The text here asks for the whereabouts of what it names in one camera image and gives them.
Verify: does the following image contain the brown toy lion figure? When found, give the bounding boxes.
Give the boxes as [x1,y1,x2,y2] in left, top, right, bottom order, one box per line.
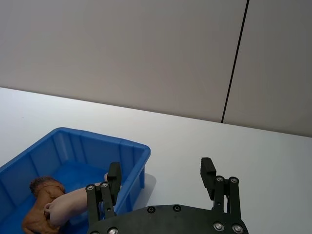
[22,175,66,234]

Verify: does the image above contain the blue plastic bin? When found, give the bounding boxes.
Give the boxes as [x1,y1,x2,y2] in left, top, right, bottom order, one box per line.
[0,127,151,234]

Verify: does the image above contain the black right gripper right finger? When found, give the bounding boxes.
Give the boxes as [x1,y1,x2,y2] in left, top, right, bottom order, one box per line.
[200,157,242,221]

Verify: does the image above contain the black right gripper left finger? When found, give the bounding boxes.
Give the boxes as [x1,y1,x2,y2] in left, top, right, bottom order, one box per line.
[85,162,122,229]

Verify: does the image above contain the pink toy animal figure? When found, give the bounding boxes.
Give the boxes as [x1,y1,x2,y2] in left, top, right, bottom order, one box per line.
[43,172,122,226]

